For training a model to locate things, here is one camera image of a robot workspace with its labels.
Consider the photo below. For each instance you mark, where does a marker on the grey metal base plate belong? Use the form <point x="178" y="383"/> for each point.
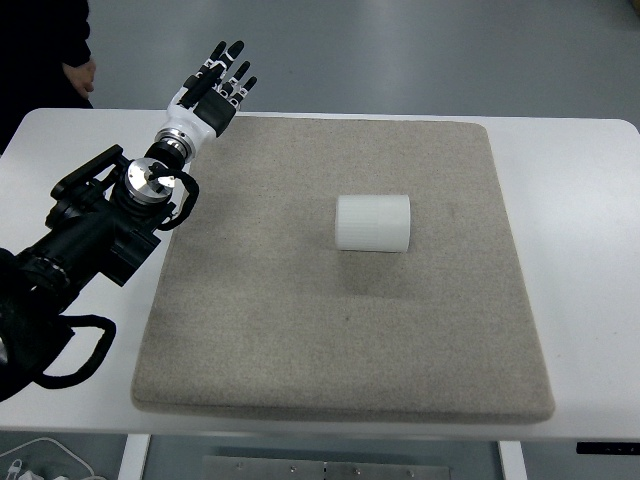
<point x="228" y="467"/>

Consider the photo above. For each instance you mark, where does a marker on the white table leg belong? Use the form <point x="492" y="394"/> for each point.
<point x="512" y="460"/>
<point x="134" y="457"/>

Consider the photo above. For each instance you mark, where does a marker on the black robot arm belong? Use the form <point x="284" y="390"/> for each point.
<point x="106" y="220"/>

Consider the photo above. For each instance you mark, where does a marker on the beige felt mat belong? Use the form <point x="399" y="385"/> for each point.
<point x="257" y="314"/>

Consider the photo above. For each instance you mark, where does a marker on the white ribbed cup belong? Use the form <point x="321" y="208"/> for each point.
<point x="373" y="223"/>

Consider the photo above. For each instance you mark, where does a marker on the white table leg left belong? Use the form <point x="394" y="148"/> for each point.
<point x="134" y="457"/>

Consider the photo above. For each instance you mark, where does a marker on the person's dark sleeve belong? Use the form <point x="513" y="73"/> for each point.
<point x="37" y="37"/>

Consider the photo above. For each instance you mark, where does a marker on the white table leg right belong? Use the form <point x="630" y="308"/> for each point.
<point x="512" y="460"/>

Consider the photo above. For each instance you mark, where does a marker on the person's bare hand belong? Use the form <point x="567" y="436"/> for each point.
<point x="81" y="77"/>

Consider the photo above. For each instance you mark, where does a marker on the black table control panel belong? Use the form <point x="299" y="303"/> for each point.
<point x="608" y="448"/>

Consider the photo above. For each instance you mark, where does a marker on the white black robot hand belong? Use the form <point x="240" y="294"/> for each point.
<point x="191" y="126"/>

